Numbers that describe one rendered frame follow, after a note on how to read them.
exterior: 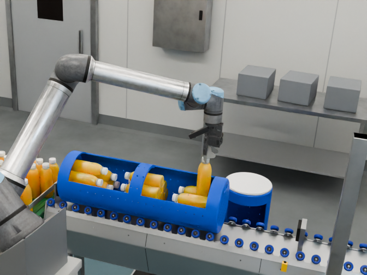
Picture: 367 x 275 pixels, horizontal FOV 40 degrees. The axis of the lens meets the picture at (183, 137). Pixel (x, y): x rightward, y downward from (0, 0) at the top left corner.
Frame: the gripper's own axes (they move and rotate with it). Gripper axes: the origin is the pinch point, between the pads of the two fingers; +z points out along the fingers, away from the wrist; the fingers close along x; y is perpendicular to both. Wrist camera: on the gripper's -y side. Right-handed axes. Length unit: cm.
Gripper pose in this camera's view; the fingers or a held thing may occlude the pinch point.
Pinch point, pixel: (205, 159)
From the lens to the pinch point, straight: 255.3
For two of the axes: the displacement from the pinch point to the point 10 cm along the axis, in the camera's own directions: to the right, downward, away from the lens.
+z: -0.5, 9.3, 3.7
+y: 9.6, 1.5, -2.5
